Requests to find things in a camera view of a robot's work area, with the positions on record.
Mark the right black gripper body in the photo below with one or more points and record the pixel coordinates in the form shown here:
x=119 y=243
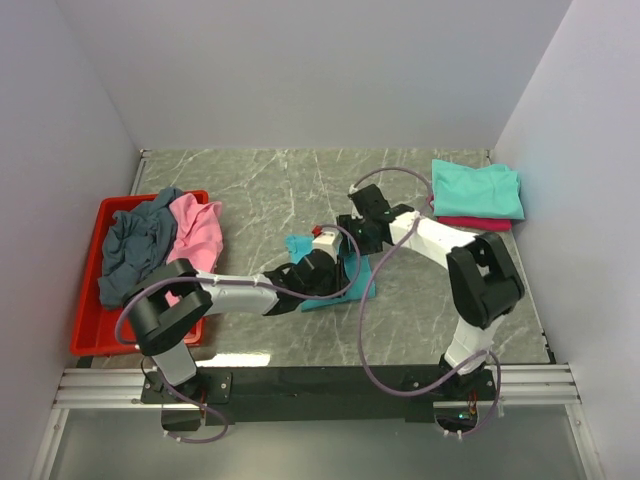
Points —
x=360 y=229

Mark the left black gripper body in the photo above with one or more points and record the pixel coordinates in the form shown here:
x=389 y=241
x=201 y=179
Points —
x=328 y=286

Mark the cyan blue t-shirt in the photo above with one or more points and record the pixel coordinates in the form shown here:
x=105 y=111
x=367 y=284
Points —
x=300 y=245

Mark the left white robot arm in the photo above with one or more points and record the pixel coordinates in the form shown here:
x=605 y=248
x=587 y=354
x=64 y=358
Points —
x=165 y=307

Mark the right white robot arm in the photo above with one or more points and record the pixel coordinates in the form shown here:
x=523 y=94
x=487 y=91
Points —
x=484 y=281

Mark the folded magenta t-shirt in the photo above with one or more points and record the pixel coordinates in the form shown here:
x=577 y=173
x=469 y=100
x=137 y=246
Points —
x=475 y=223

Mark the pink t-shirt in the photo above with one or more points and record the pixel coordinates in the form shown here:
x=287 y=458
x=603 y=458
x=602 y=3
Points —
x=199 y=237

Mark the folded mint green t-shirt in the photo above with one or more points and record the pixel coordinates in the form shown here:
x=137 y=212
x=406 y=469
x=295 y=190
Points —
x=488 y=192

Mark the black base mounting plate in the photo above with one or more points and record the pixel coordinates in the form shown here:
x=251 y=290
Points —
x=230 y=395

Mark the dark grey t-shirt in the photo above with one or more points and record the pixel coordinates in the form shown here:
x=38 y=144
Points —
x=138 y=242

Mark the red plastic bin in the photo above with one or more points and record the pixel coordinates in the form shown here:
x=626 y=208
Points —
x=94 y=325

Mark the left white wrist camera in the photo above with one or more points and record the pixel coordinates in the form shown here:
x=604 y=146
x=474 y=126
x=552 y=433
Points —
x=327 y=241

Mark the aluminium frame rail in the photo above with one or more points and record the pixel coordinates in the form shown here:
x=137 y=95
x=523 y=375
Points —
x=522 y=385

